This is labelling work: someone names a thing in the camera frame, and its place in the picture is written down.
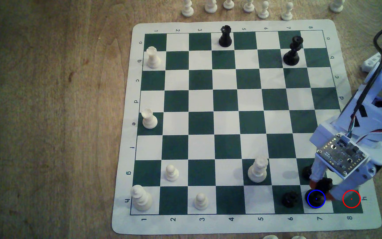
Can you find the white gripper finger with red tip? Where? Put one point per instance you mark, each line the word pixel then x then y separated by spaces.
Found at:
pixel 345 187
pixel 317 172

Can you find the black chess king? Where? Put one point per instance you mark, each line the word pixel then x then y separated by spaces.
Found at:
pixel 325 183

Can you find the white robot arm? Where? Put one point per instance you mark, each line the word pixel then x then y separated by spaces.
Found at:
pixel 371 111

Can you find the black chess pawn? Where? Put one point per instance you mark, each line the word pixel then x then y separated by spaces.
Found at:
pixel 306 172
pixel 289 199

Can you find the white chess queen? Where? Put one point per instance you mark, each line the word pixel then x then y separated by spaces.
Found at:
pixel 258 170

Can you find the white chess piece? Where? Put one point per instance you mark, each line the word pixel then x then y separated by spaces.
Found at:
pixel 337 6
pixel 270 237
pixel 298 237

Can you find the green white chess mat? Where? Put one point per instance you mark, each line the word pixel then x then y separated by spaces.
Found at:
pixel 230 132

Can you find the white chess pawn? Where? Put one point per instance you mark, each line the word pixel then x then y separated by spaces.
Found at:
pixel 228 4
pixel 249 6
pixel 187 9
pixel 211 6
pixel 263 11
pixel 200 201
pixel 171 173
pixel 287 13

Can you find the black chess queen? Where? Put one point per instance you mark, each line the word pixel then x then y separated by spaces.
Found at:
pixel 292 53

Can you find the black chess rook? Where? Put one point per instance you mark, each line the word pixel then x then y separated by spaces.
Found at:
pixel 225 37

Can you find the white chess rook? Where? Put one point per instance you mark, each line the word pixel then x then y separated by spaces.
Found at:
pixel 149 119
pixel 153 58

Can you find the white chess king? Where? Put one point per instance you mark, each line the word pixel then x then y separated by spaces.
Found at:
pixel 140 198

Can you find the camera circuit board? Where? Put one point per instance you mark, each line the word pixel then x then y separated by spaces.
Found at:
pixel 342 154

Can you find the white robot base bracket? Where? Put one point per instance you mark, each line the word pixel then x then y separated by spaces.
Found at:
pixel 370 64

